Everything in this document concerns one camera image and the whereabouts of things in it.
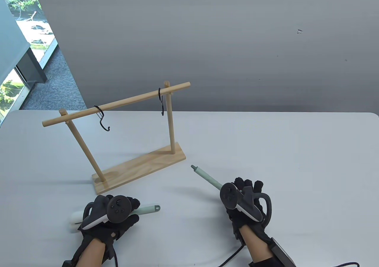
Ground person's left forearm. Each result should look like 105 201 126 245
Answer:
76 239 105 267

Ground black left glove cable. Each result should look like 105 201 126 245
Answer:
110 240 119 267

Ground wooden hanging rack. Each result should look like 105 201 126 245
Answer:
42 81 191 195

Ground dark grey right hand controller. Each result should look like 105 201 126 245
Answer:
220 183 272 222

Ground green-handled white cup brush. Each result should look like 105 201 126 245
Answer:
191 165 223 190
69 205 161 234

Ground black glove cable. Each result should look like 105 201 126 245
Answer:
110 240 119 267
221 245 360 267

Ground glass window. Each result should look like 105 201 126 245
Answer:
0 0 58 125

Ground black right glove cable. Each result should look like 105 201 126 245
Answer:
221 245 360 267

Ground person's left hand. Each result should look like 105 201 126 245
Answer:
78 194 140 244

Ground person's right hand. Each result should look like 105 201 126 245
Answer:
221 177 272 244

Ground person's right forearm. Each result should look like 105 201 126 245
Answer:
240 226 276 267

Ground grey building column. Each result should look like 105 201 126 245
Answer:
0 0 48 84

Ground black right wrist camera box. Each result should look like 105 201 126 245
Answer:
268 239 296 267

